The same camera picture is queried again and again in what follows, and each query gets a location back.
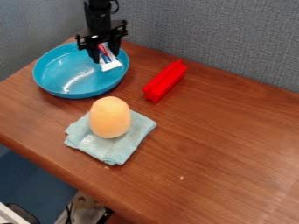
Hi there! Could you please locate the light blue folded cloth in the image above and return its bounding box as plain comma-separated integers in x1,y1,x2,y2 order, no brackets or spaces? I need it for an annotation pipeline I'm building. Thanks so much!
64,111,156,165

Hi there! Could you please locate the beige object under table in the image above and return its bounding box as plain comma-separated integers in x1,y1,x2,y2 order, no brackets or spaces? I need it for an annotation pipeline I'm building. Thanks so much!
68,192,105,224

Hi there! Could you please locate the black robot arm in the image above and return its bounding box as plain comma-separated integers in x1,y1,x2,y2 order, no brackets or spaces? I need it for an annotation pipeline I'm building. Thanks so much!
74,0,128,64

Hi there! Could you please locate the white object bottom left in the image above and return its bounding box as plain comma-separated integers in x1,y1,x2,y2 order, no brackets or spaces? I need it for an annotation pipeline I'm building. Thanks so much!
0,202,26,224

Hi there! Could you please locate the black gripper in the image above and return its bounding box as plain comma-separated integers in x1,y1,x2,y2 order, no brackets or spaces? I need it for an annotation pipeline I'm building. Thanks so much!
74,7,128,64

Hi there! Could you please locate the orange egg-shaped sponge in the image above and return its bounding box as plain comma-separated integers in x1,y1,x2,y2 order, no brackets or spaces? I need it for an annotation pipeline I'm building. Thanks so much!
88,96,130,138

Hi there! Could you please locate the white toothpaste tube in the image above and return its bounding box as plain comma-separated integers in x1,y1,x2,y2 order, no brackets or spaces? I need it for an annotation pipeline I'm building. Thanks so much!
97,44,122,72

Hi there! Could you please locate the blue plate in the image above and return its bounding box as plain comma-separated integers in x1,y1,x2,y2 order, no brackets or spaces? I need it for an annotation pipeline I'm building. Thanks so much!
32,42,129,99

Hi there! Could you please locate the red plastic block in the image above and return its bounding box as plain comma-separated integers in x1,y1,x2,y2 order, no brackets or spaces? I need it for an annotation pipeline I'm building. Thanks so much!
142,59,186,103

